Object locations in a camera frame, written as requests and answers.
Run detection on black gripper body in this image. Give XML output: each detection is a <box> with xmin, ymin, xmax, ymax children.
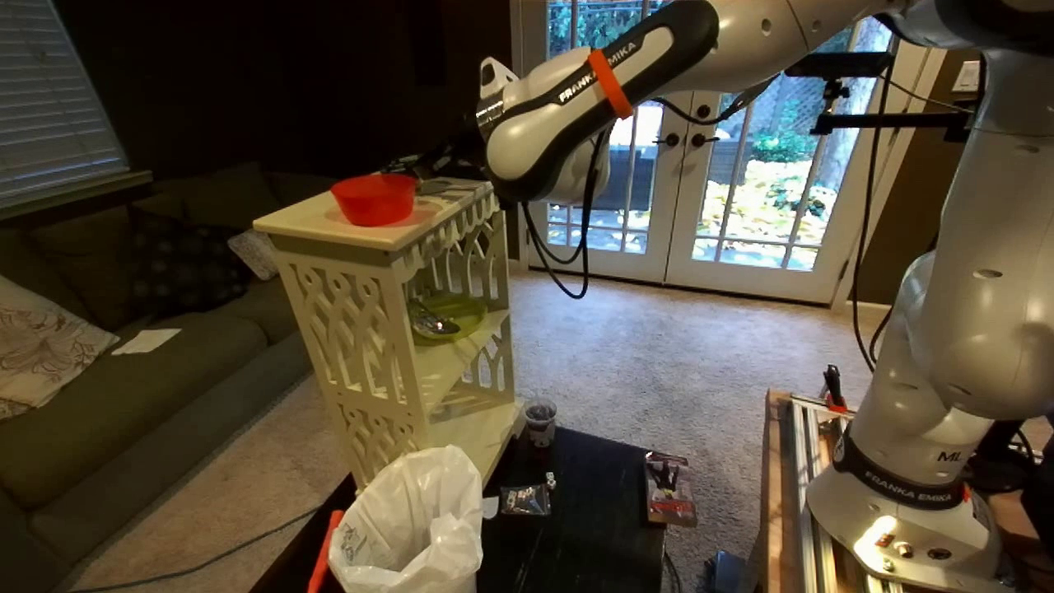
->
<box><xmin>432</xmin><ymin>142</ymin><xmax>498</xmax><ymax>184</ymax></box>

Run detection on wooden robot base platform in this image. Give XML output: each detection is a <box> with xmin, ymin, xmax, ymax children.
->
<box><xmin>753</xmin><ymin>390</ymin><xmax>1054</xmax><ymax>593</ymax></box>

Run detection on white lattice shelf unit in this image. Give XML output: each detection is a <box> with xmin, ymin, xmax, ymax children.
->
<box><xmin>250</xmin><ymin>179</ymin><xmax>526</xmax><ymax>491</ymax></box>

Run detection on red plastic bowl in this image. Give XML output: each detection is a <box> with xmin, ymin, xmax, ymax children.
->
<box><xmin>328</xmin><ymin>171</ymin><xmax>421</xmax><ymax>230</ymax></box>

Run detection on green plate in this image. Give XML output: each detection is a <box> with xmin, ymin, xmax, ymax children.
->
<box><xmin>405</xmin><ymin>289</ymin><xmax>486</xmax><ymax>346</ymax></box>

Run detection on metal spoon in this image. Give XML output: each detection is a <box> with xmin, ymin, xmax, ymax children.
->
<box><xmin>407</xmin><ymin>301</ymin><xmax>465</xmax><ymax>339</ymax></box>

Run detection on small patterned cup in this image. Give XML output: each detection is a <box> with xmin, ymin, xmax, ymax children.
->
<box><xmin>523</xmin><ymin>402</ymin><xmax>561</xmax><ymax>452</ymax></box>

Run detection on white french doors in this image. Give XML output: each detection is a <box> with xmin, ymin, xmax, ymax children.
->
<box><xmin>508</xmin><ymin>0</ymin><xmax>947</xmax><ymax>310</ymax></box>

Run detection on dark couch pillow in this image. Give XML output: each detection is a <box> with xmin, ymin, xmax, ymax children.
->
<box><xmin>125</xmin><ymin>207</ymin><xmax>257</xmax><ymax>328</ymax></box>

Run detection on small foil packet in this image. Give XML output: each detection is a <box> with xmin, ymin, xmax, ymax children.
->
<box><xmin>498</xmin><ymin>481</ymin><xmax>556</xmax><ymax>520</ymax></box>

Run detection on white paper sheet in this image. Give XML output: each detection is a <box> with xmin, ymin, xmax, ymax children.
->
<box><xmin>109</xmin><ymin>328</ymin><xmax>184</xmax><ymax>358</ymax></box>

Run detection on red and black magazine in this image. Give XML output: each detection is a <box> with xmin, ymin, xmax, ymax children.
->
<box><xmin>640</xmin><ymin>444</ymin><xmax>700</xmax><ymax>527</ymax></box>

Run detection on black coffee table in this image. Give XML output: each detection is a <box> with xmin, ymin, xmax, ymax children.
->
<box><xmin>247</xmin><ymin>424</ymin><xmax>672</xmax><ymax>593</ymax></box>

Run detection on window blinds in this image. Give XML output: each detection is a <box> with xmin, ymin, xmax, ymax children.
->
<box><xmin>0</xmin><ymin>0</ymin><xmax>135</xmax><ymax>212</ymax></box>

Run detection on red plastic strip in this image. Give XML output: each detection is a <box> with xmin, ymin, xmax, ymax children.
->
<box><xmin>305</xmin><ymin>507</ymin><xmax>349</xmax><ymax>593</ymax></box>

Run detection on light beige pillow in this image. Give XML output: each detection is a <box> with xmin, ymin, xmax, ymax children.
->
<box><xmin>0</xmin><ymin>273</ymin><xmax>120</xmax><ymax>423</ymax></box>

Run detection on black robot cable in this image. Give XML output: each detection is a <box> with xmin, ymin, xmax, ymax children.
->
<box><xmin>521</xmin><ymin>108</ymin><xmax>640</xmax><ymax>302</ymax></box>

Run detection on black camera stand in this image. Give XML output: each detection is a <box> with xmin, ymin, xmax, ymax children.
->
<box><xmin>782</xmin><ymin>45</ymin><xmax>982</xmax><ymax>146</ymax></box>

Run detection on black floor cable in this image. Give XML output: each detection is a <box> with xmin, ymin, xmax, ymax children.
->
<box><xmin>69</xmin><ymin>504</ymin><xmax>321</xmax><ymax>593</ymax></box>

